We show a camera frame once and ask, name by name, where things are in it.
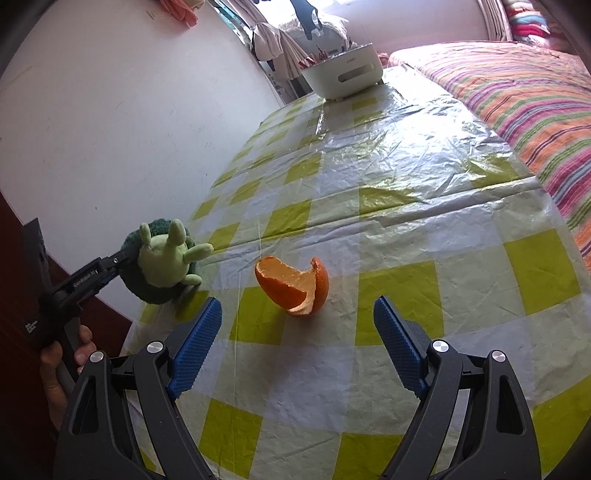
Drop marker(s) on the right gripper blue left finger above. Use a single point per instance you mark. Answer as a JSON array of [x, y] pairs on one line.
[[188, 345]]

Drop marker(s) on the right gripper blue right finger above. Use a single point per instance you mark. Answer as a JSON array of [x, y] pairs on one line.
[[407, 344]]

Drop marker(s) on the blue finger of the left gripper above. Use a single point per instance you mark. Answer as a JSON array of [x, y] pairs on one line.
[[110, 267]]

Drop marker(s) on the green broccoli plush toy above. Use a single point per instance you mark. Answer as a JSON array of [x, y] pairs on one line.
[[163, 261]]

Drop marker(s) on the orange peel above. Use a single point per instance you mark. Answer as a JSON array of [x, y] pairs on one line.
[[300, 293]]

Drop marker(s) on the dark red door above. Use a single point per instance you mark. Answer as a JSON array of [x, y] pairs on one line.
[[32, 400]]

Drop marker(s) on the striped bed sheet mattress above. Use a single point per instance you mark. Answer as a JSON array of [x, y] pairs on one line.
[[536, 99]]

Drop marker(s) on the white pen holder box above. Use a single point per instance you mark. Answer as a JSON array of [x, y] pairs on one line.
[[345, 74]]

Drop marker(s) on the beige garment on curtain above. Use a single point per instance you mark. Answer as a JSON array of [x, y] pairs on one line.
[[275, 45]]

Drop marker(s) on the pink curtain right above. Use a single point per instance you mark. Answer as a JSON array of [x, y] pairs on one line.
[[496, 20]]

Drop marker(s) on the black hanging garment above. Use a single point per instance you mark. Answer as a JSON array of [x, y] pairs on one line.
[[307, 16]]

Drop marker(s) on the stack of folded quilts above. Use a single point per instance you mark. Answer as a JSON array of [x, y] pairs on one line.
[[530, 26]]

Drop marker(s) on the orange cloth on wall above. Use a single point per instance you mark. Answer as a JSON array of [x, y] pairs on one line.
[[183, 10]]

